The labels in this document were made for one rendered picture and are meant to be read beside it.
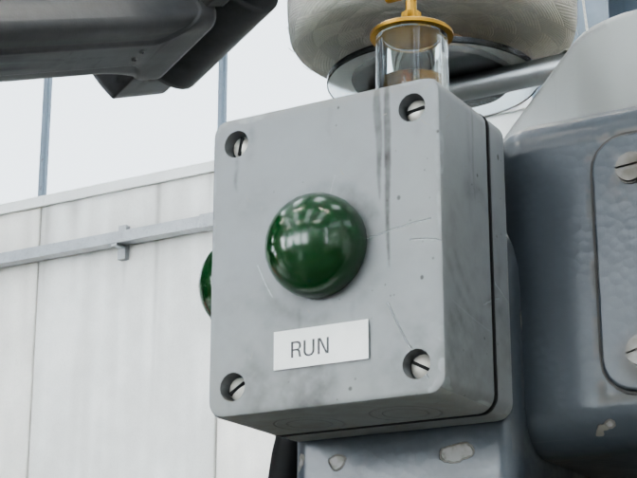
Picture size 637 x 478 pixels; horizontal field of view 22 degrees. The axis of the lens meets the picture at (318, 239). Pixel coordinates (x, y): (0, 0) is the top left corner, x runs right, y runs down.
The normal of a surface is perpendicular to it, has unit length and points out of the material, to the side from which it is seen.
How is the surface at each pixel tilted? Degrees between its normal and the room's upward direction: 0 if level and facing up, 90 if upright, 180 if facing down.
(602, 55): 90
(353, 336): 90
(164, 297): 90
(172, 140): 90
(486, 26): 178
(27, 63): 147
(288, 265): 117
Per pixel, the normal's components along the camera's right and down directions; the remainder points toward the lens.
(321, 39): 0.02, 0.96
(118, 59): 0.54, 0.82
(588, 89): -0.91, -0.12
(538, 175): -0.50, -0.26
